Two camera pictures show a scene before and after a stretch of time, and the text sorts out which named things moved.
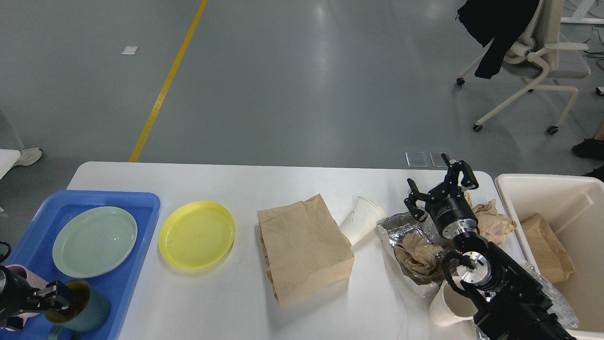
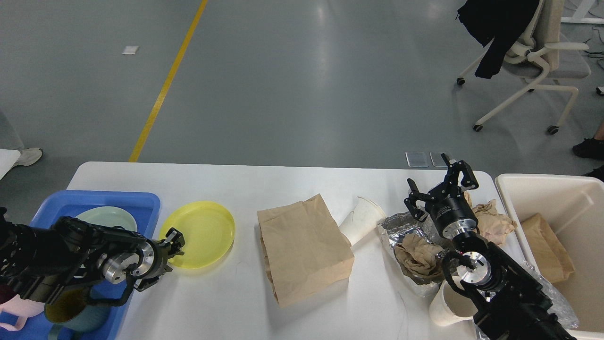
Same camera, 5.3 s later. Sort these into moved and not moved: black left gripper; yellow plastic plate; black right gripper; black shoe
Moved: black left gripper
Not moved: black right gripper; yellow plastic plate; black shoe
